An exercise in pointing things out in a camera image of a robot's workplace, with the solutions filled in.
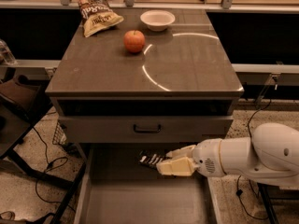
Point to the brown chip bag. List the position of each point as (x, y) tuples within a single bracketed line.
[(97, 15)]

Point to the black metal stand right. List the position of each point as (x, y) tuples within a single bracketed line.
[(281, 205)]

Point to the dark rxbar chocolate bar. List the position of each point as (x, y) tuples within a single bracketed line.
[(150, 160)]

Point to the wire mesh basket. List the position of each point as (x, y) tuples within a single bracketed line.
[(59, 137)]

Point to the open middle drawer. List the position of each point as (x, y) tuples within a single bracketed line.
[(117, 189)]

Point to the sneaker shoe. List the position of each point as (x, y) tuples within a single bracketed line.
[(8, 215)]

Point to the grey drawer cabinet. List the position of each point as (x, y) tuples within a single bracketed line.
[(181, 71)]

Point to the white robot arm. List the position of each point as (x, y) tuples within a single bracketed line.
[(269, 156)]

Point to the dark side table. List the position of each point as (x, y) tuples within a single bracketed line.
[(23, 103)]

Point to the red apple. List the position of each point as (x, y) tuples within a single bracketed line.
[(134, 41)]

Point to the clear plastic bottle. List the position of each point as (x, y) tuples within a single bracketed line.
[(6, 53)]

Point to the closed top drawer black handle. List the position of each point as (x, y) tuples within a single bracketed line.
[(144, 129)]

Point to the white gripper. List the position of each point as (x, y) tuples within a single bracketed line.
[(206, 158)]

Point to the white paper bowl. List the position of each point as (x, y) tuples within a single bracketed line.
[(157, 20)]

